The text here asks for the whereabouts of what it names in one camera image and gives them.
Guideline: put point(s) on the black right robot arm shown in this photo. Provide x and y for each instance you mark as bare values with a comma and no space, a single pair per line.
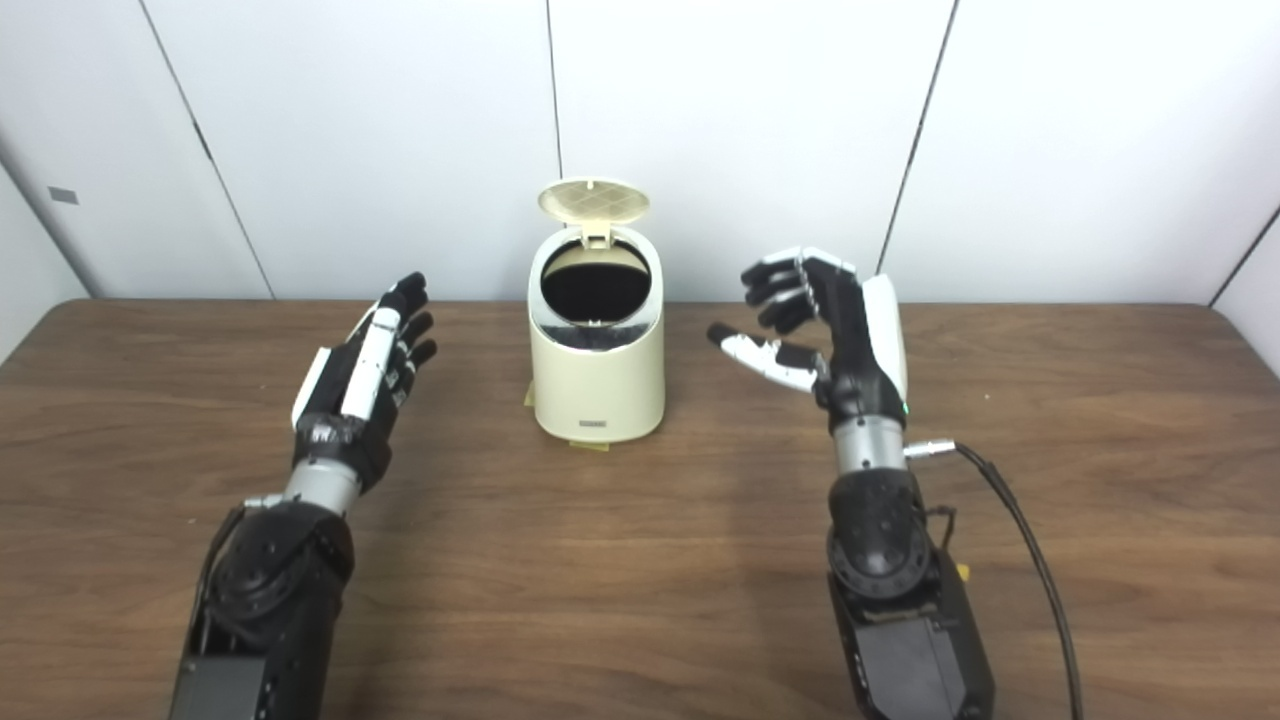
890,600

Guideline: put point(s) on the round cream bin lid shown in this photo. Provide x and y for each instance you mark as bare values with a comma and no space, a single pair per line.
593,203

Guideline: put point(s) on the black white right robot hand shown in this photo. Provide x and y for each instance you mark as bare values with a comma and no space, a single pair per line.
860,340

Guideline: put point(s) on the wide yellow tape piece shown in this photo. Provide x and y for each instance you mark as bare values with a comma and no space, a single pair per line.
588,446

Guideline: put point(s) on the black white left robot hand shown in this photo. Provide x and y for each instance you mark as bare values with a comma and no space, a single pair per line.
365,375

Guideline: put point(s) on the cream-colored desktop trash bin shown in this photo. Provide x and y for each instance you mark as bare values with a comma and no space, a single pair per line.
598,385

